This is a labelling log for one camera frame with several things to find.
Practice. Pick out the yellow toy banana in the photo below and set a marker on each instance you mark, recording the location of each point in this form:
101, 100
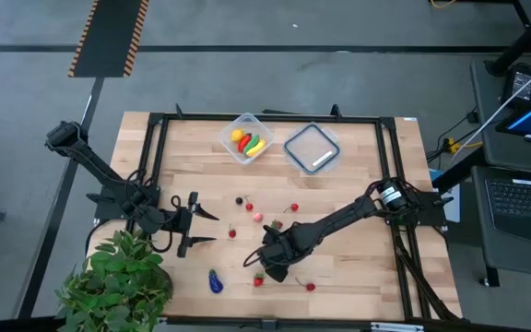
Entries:
257, 149

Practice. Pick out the purple toy eggplant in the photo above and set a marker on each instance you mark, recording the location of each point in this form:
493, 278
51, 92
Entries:
215, 282

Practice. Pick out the black power adapter white label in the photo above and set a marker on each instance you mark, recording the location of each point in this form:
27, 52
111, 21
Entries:
514, 92

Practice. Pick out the aluminium profile post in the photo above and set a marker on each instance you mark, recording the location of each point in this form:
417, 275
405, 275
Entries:
397, 327

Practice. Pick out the black laptop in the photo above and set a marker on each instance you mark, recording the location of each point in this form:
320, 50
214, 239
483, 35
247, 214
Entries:
528, 203

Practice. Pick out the red toy strawberry with leaves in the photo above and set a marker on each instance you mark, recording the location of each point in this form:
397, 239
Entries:
258, 280

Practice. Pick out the black stand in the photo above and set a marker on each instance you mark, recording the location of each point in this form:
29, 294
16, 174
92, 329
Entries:
523, 41

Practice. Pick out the yellow toy lemon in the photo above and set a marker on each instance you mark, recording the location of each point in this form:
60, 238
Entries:
237, 135

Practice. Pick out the black mat with hazard stripes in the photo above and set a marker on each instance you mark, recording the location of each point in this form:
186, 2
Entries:
109, 37

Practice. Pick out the small toy strawberry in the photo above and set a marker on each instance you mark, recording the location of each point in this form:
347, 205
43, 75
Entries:
277, 225

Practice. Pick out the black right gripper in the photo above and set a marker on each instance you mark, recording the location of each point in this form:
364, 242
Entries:
279, 251

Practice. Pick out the yellow plug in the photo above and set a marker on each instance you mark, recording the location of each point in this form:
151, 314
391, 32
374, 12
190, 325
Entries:
453, 146

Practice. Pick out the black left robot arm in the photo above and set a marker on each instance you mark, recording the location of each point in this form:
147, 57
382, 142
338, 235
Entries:
95, 163

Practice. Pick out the green leafy plant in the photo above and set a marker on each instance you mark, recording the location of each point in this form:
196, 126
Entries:
113, 286

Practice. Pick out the clear plastic container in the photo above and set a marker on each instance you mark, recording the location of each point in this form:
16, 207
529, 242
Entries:
261, 131

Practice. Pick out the red toy cherry long stem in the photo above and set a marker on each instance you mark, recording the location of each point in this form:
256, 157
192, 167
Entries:
310, 287

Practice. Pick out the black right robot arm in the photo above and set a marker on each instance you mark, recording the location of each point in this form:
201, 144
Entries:
339, 216

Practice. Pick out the dark grey desk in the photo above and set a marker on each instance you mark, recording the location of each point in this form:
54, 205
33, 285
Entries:
505, 159

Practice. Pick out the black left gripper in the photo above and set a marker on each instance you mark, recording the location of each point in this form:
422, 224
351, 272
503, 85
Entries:
183, 221

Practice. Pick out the dark toy cherry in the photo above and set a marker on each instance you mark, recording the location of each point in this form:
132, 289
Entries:
239, 200

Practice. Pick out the clear lid with blue seal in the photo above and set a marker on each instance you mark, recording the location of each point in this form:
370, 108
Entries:
311, 147

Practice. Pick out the black metal table frame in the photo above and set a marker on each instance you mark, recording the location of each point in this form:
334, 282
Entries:
270, 117

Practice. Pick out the pink toy peach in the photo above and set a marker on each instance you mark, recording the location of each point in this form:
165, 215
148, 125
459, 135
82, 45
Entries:
257, 217

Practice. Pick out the red toy chili pepper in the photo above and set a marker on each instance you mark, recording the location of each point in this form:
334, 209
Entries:
244, 143

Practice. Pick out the green toy cucumber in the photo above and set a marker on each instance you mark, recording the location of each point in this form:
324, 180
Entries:
251, 144

